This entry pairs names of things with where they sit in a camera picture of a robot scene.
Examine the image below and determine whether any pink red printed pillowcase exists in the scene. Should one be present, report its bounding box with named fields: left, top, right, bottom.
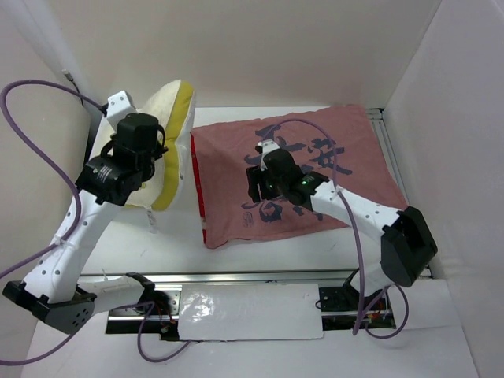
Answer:
left=188, top=102, right=410, bottom=250

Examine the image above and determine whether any cream yellow pillow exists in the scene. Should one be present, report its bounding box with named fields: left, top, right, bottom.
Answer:
left=127, top=80, right=196, bottom=234

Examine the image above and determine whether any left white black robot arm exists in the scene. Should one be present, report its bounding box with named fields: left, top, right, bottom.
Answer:
left=2, top=113, right=168, bottom=335

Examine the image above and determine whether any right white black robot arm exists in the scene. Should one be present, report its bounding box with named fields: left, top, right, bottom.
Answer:
left=246, top=140, right=438, bottom=309

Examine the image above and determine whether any white cover plate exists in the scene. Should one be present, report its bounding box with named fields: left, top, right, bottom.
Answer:
left=178, top=283, right=324, bottom=342

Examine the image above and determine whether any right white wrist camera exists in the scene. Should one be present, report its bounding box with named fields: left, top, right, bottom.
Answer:
left=255, top=139, right=280, bottom=171

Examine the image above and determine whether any small wall cable plug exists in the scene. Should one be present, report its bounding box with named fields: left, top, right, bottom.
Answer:
left=61, top=69, right=81, bottom=94

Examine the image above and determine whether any aluminium rail right side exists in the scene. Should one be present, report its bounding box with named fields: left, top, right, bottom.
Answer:
left=365, top=108, right=410, bottom=203

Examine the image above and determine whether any aluminium rail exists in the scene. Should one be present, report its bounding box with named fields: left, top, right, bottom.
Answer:
left=78, top=269, right=355, bottom=287
left=365, top=108, right=410, bottom=203

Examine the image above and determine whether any aluminium rail front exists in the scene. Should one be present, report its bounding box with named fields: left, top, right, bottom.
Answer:
left=78, top=269, right=355, bottom=287

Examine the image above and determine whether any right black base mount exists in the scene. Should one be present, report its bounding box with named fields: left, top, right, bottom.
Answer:
left=315, top=269, right=395, bottom=331

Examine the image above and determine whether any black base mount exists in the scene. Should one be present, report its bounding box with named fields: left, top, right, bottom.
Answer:
left=106, top=272, right=181, bottom=342
left=315, top=269, right=395, bottom=331

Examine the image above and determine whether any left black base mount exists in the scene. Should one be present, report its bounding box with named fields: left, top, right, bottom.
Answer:
left=106, top=272, right=181, bottom=342

